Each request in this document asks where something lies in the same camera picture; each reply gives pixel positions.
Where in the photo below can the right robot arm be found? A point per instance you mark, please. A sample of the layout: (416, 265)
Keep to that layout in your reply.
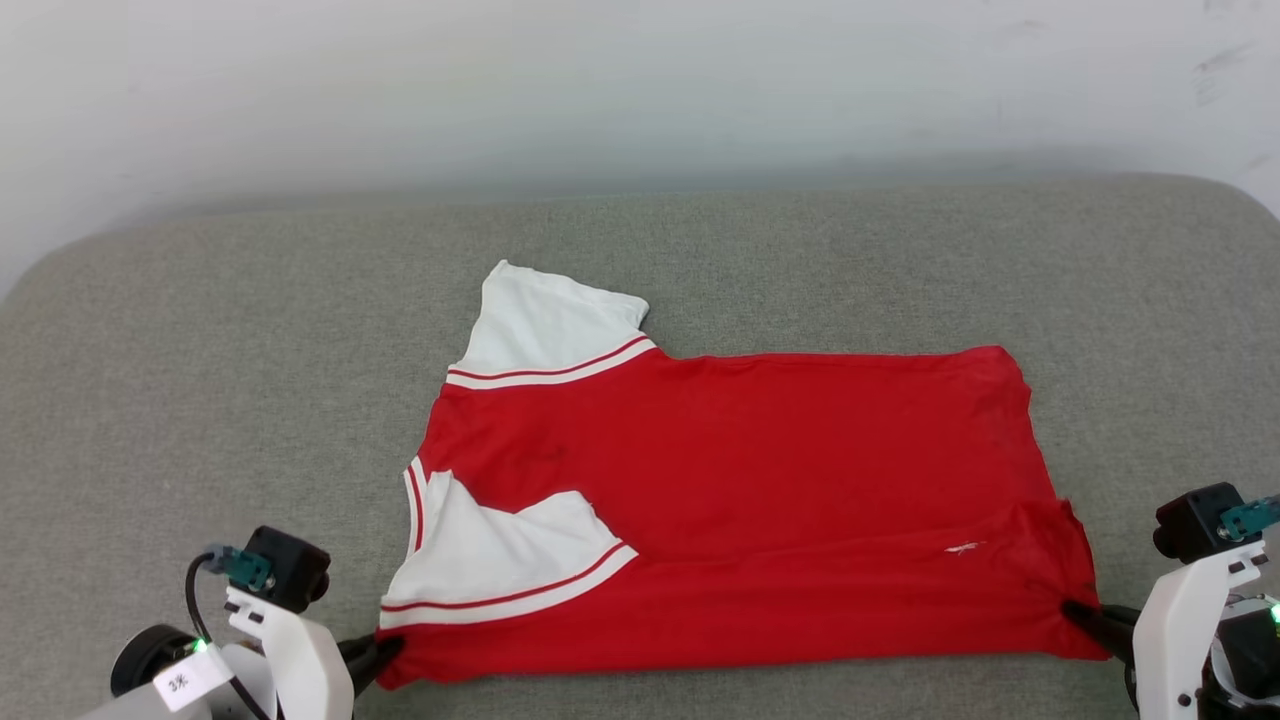
(1250, 655)

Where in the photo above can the white paper label tag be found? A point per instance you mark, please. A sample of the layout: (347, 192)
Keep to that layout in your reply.
(190, 680)

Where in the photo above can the green right camera connector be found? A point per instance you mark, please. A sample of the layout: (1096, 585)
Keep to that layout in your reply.
(1250, 517)

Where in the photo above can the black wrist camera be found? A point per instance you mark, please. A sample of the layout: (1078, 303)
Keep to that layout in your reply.
(1190, 520)
(290, 568)

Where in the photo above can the green camera connector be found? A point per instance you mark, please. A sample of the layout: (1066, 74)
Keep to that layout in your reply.
(1250, 517)
(245, 567)

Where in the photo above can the green left camera connector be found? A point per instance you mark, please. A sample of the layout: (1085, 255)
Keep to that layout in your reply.
(245, 567)

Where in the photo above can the red and white shirt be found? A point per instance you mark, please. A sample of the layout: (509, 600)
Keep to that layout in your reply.
(750, 450)

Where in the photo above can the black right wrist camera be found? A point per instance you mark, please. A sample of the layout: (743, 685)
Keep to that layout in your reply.
(1190, 520)

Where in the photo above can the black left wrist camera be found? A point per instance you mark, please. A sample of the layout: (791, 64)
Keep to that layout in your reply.
(290, 568)

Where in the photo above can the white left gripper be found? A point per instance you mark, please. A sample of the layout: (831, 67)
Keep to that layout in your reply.
(300, 660)

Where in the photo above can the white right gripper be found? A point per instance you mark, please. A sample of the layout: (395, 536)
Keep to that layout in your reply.
(1175, 640)

